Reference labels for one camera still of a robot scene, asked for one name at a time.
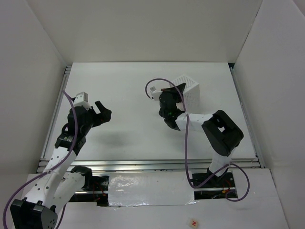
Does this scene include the small letter N tile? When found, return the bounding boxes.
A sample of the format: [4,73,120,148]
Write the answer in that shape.
[188,218,199,229]

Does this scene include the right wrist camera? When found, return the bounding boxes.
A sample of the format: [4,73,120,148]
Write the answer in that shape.
[150,86,162,101]

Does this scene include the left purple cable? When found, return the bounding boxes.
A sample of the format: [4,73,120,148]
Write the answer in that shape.
[3,90,79,229]

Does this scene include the aluminium rail frame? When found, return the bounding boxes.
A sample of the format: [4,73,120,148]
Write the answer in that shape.
[36,66,262,175]

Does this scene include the purple cable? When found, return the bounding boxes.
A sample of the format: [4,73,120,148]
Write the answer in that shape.
[145,78,250,202]
[3,90,79,229]

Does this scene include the white perforated plastic basket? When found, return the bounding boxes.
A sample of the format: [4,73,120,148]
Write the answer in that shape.
[172,75,200,113]

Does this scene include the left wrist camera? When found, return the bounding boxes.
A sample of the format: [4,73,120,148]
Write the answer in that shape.
[73,92,91,110]

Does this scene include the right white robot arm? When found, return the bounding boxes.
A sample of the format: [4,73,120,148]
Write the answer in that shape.
[159,83,244,188]

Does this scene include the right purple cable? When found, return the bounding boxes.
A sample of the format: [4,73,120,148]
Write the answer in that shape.
[145,78,250,202]

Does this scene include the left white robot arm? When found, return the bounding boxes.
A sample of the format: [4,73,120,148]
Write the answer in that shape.
[10,101,112,229]

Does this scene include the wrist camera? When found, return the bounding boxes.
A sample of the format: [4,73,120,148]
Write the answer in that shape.
[73,92,91,110]
[150,86,162,101]

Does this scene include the silver foil sheet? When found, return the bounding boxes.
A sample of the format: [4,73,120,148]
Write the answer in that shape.
[108,172,195,207]

